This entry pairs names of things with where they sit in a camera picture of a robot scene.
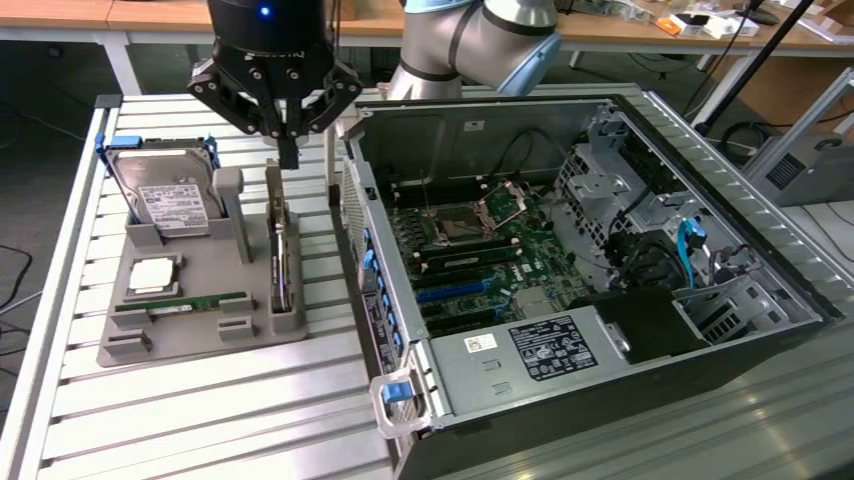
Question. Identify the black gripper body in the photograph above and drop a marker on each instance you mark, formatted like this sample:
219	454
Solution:
274	45

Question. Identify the graphics card with metal bracket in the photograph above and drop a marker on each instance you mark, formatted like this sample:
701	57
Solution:
276	250

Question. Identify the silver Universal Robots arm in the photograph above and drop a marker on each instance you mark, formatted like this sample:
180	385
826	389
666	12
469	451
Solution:
434	45

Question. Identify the hard disk in blue caddy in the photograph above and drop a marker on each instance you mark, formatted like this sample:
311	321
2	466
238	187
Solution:
167	170

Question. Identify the thin metal locking lever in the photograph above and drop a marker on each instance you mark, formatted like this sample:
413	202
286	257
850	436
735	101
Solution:
426	190

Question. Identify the CPU socket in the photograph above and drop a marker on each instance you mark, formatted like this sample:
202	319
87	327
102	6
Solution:
457	225

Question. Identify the metal socket cover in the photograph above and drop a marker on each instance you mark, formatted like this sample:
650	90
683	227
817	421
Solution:
501	200

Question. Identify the grey plastic parts rack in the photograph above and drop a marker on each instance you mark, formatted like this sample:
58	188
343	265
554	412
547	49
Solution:
214	280

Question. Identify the silver CPU chip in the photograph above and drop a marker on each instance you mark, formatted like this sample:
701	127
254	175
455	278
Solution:
152	276

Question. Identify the black installed RAM stick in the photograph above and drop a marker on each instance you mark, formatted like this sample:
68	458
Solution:
467	260

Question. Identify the green motherboard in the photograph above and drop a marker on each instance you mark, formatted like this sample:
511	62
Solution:
534	240

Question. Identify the green RAM stick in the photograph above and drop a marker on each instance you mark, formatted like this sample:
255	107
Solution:
200	302

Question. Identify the blue expansion slot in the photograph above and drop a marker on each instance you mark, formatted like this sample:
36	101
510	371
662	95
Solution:
454	291

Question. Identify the silver metal disk bay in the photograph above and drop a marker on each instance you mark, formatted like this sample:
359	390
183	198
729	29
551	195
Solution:
601	185

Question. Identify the silver chipset heatsink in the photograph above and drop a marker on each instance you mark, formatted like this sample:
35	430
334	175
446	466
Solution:
534	302

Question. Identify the black and white desk device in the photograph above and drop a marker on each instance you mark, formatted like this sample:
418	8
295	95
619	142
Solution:
687	24

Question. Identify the small white box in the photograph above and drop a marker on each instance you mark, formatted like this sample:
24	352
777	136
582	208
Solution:
734	29

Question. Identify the grey power supply unit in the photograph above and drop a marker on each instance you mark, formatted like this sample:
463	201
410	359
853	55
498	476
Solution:
481	380

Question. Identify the black tripod pole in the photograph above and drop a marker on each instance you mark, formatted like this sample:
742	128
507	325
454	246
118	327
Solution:
767	50

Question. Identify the black round stand base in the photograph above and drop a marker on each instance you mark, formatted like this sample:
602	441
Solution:
761	15

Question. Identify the perforated metal disk bay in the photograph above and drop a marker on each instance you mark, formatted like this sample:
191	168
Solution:
727	310

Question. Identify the grey computer tower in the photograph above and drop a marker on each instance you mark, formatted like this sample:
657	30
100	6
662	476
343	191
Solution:
814	170

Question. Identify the open black PC case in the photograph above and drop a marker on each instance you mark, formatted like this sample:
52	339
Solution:
767	360

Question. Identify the wooden desk with white frame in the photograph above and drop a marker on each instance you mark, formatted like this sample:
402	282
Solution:
667	39
67	20

